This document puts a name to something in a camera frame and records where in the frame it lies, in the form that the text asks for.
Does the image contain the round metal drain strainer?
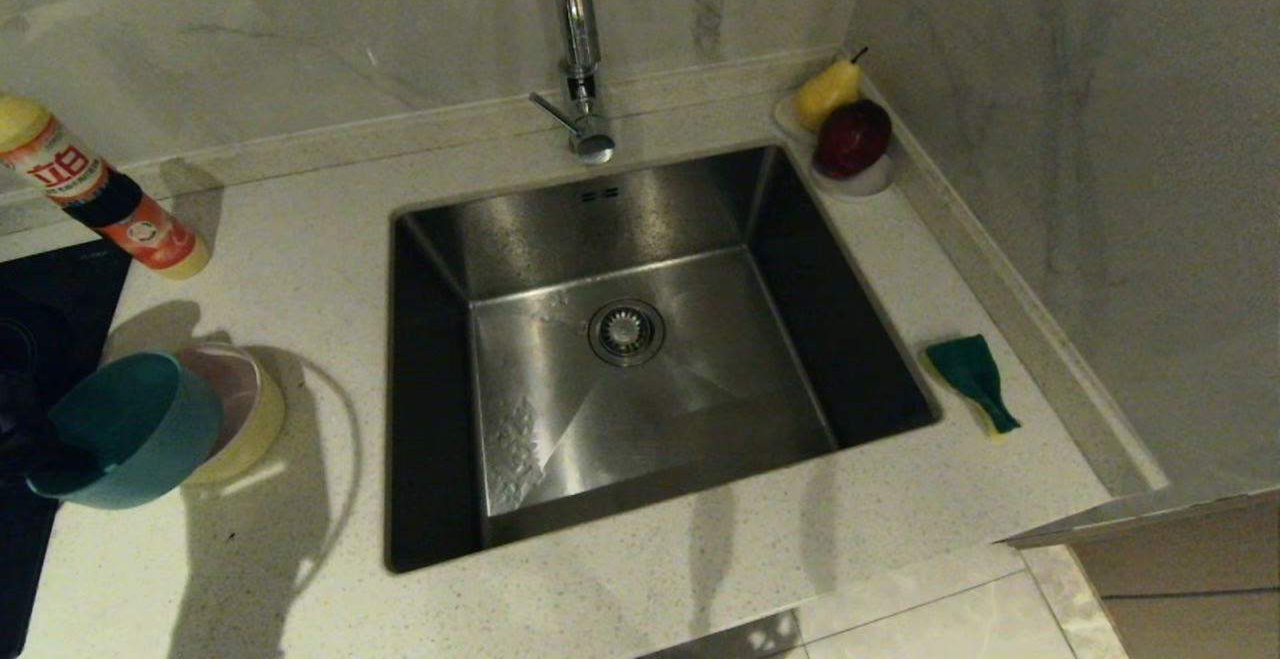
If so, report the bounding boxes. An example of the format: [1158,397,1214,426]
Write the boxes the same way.
[588,299,667,368]

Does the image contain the pink plastic bowl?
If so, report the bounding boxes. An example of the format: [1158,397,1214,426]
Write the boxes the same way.
[178,342,263,462]

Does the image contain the wood tone cabinet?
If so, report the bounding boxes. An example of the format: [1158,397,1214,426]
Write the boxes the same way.
[1070,504,1280,659]

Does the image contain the small white dish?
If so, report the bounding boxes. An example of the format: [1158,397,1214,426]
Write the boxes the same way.
[772,89,898,202]

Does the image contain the dark red apple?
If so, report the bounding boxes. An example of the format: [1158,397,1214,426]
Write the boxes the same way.
[815,100,894,181]

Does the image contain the yellow plastic bowl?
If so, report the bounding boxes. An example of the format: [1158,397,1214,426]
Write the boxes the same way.
[180,342,287,486]

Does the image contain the green and yellow sponge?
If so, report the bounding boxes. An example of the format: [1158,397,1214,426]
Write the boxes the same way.
[925,334,1023,436]

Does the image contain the chrome kitchen faucet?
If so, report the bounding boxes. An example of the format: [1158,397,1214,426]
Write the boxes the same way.
[529,0,617,165]

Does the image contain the yellow pear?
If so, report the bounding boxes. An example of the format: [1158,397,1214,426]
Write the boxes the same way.
[795,47,869,134]

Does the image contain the dish soap bottle orange label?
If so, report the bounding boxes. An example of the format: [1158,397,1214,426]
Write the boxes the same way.
[0,92,212,281]

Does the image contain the black glass cooktop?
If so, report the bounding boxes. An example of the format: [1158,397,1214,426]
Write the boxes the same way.
[0,242,134,655]

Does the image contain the blue plastic bowl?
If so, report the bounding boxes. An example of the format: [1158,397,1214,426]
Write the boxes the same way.
[27,352,224,511]

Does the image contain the stainless steel sink basin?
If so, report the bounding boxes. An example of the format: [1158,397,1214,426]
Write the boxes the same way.
[385,142,941,573]

